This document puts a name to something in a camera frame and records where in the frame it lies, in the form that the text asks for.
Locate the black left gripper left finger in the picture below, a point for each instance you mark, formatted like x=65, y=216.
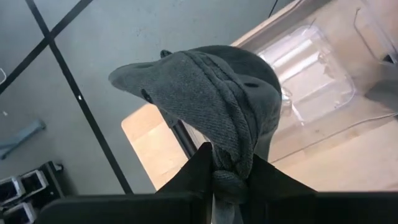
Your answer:
x=192, y=177

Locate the grey-blue floor bar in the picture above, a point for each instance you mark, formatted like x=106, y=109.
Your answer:
x=21, y=137

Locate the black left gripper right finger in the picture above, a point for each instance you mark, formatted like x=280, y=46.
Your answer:
x=273, y=182

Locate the black table frame rail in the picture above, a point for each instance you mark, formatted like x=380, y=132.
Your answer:
x=183, y=137

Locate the black base with silver boxes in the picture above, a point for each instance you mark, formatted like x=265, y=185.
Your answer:
x=37, y=186

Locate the dark grey cap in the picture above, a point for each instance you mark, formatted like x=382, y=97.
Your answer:
x=202, y=93

